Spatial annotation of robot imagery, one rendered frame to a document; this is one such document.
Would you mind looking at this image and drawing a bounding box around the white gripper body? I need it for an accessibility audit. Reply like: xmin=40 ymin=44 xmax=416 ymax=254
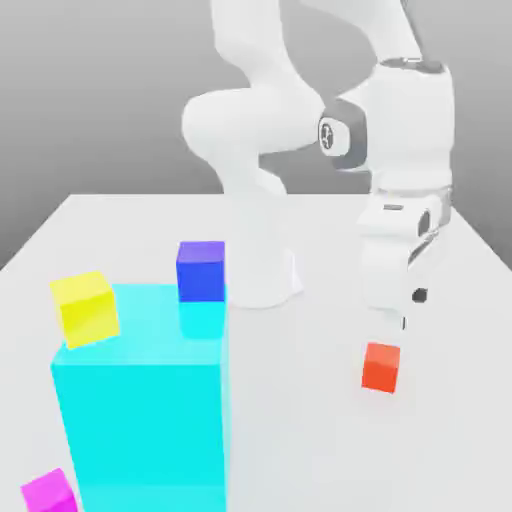
xmin=360 ymin=236 xmax=432 ymax=318

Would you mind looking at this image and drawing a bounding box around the small red cube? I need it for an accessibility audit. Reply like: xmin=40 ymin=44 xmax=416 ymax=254
xmin=360 ymin=341 xmax=402 ymax=396

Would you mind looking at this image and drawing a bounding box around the small blue cube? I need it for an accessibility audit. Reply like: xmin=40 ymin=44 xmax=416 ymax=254
xmin=175 ymin=240 xmax=226 ymax=304

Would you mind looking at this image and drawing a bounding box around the small yellow cube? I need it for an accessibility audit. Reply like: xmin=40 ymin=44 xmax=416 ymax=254
xmin=48 ymin=270 xmax=121 ymax=351

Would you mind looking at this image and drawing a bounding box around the small magenta cube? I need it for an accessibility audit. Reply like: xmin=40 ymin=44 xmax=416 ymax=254
xmin=19 ymin=467 xmax=80 ymax=512

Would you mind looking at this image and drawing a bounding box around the large cyan box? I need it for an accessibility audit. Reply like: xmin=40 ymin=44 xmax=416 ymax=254
xmin=49 ymin=283 xmax=230 ymax=512

